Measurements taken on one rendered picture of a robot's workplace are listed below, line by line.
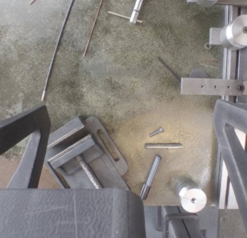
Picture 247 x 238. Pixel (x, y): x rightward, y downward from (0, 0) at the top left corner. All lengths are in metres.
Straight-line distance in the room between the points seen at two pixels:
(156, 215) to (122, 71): 0.90
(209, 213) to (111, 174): 0.91
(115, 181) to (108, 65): 0.24
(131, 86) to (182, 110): 0.12
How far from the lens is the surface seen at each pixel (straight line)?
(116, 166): 0.46
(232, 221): 1.72
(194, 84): 0.42
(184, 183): 0.48
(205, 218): 1.32
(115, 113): 0.45
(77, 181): 0.48
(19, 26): 0.52
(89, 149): 0.45
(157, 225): 1.24
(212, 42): 0.44
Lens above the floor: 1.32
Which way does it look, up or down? 84 degrees down
